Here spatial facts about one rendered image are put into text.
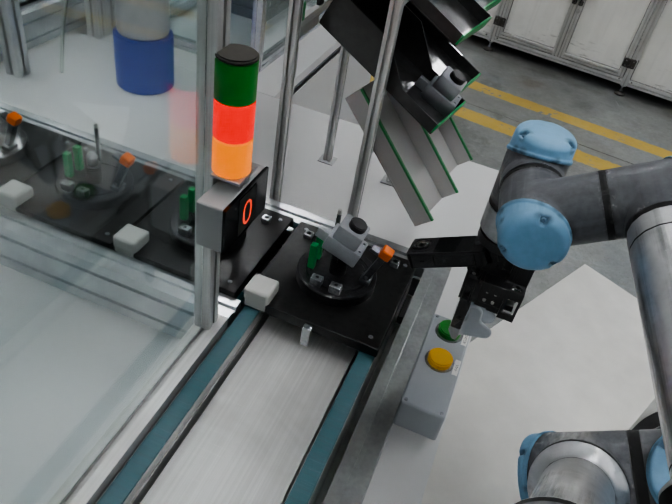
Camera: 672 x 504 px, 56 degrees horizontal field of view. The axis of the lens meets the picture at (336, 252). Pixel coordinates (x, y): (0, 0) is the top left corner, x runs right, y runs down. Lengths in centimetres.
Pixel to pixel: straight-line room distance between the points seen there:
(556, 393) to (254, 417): 55
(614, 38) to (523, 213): 429
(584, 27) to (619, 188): 428
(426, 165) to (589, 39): 371
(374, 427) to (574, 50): 427
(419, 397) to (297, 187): 70
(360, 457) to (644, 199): 50
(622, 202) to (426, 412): 45
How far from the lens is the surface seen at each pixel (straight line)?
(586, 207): 69
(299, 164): 160
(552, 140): 77
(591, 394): 126
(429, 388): 100
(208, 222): 81
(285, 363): 104
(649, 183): 69
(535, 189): 71
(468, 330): 96
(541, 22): 499
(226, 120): 76
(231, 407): 98
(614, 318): 144
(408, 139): 131
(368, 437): 93
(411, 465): 104
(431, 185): 133
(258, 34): 197
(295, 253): 115
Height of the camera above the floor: 171
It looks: 40 degrees down
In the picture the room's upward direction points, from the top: 11 degrees clockwise
